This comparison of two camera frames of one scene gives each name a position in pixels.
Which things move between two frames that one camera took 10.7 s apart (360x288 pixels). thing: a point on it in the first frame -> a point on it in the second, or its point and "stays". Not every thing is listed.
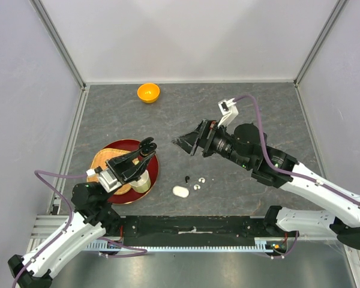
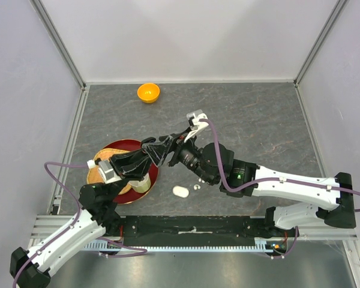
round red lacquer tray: x=132 y=196 stays
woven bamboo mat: x=100 y=159 stays
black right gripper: x=207 y=131 -> x=174 y=142
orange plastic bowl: x=149 y=92 stays
